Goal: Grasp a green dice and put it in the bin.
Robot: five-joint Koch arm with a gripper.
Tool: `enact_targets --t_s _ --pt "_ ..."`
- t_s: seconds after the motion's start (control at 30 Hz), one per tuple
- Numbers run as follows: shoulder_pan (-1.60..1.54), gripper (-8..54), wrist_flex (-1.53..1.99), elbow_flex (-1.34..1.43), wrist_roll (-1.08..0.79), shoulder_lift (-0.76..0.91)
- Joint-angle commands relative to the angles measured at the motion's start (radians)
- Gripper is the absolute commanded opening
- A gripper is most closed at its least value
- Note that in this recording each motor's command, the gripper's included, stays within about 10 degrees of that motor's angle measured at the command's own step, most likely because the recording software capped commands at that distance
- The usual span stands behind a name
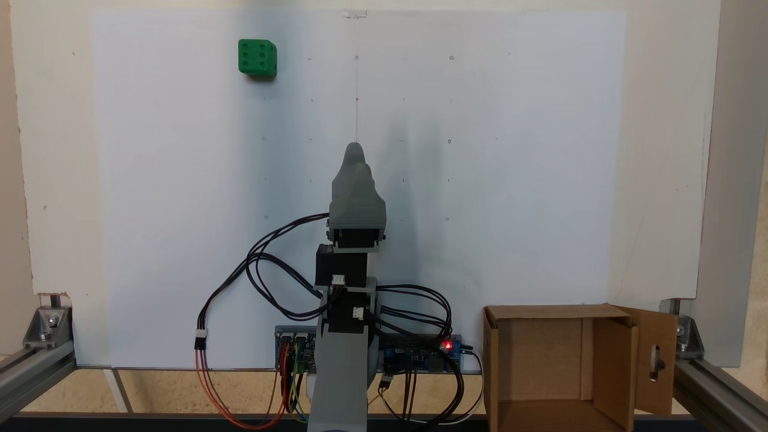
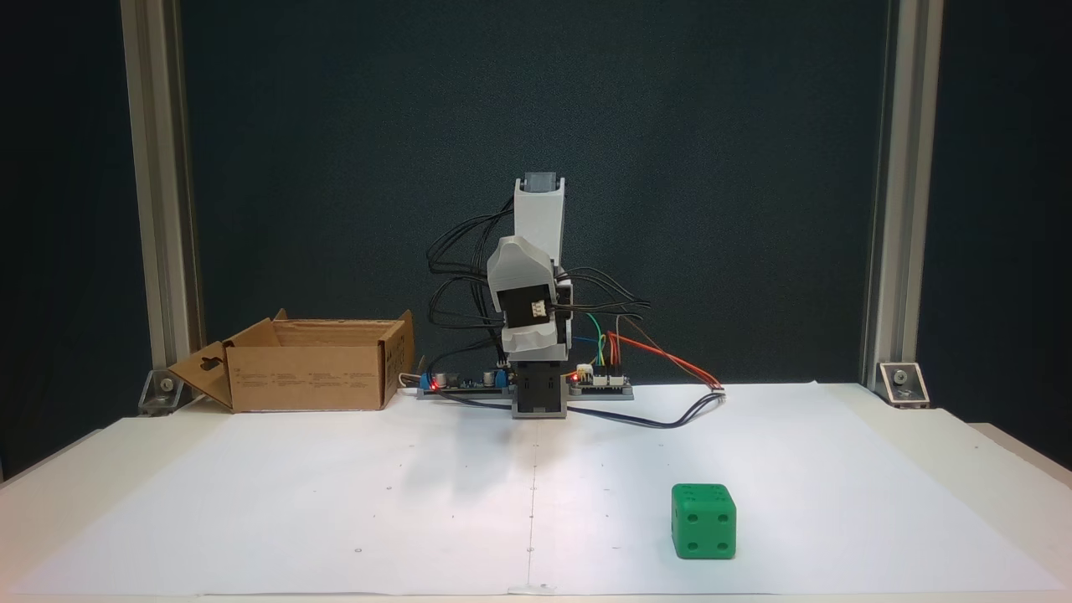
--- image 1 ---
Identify grey vertical panel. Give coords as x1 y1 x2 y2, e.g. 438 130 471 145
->
690 0 768 368

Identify metal corner bracket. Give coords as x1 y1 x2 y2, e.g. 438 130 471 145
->
23 306 74 350
677 315 706 361

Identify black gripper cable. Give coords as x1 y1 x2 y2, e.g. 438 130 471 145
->
246 213 332 320

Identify black cable with white connector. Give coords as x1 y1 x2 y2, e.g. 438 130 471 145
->
194 255 328 352

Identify green yellow blue wires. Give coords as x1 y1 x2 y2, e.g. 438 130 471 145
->
287 360 310 424

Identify green dice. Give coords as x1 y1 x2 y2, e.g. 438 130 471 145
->
238 39 278 79

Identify brown cardboard box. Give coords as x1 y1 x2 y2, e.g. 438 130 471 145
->
483 303 680 432

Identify small blue circuit board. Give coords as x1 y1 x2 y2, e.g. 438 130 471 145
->
275 326 317 373

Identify long blue circuit board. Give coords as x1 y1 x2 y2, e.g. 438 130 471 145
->
379 334 463 374

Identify aluminium frame profile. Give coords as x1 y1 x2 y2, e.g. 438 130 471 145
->
672 354 768 432
0 342 77 424

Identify black base cable loop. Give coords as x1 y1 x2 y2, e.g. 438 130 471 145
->
375 284 454 343

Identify orange wire bundle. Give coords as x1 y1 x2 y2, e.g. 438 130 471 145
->
195 348 292 430

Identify white paper sheet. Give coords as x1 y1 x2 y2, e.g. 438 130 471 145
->
91 9 628 370

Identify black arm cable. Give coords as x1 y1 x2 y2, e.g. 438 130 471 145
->
367 312 466 427

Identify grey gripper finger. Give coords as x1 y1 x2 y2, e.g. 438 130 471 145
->
343 142 368 170
330 161 386 209

